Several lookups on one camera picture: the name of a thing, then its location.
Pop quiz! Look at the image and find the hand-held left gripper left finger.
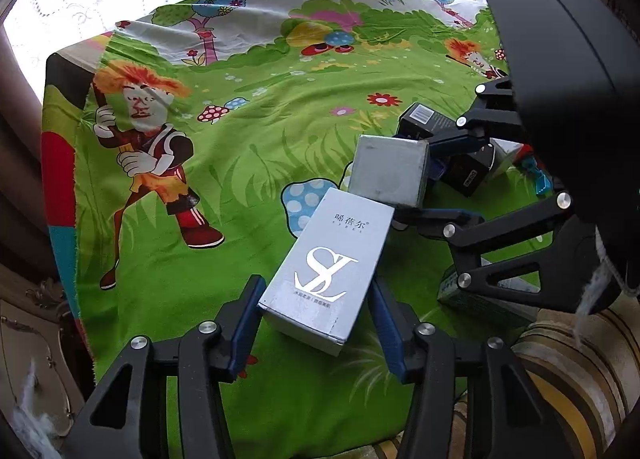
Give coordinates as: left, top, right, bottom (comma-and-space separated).
67, 275, 267, 459

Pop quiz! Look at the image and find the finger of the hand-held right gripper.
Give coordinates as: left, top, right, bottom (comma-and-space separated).
393, 192, 597, 312
427, 78, 524, 160

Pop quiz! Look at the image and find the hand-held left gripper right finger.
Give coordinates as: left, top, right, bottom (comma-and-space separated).
369, 281, 556, 459

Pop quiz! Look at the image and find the grey cube box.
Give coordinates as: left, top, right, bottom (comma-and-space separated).
346, 134, 432, 211

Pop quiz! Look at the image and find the long silver logo box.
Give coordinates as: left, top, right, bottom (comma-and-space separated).
256, 188, 397, 358

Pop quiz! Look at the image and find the black box white label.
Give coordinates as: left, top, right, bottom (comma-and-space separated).
398, 102, 453, 140

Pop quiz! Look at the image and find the small white box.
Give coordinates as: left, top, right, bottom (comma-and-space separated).
487, 136, 523, 177

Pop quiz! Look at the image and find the cartoon printed bedsheet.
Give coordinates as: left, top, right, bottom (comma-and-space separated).
42, 0, 566, 459

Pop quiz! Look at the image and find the green white box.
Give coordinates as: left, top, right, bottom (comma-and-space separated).
436, 261, 543, 331

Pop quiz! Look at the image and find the blue plastic toy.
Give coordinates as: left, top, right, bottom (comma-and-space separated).
522, 159, 555, 198

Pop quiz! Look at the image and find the striped tasseled cushion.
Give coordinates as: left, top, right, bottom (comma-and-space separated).
370, 294, 640, 459

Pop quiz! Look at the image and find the white ornate cabinet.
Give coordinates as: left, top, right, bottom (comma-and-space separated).
0, 264, 96, 445

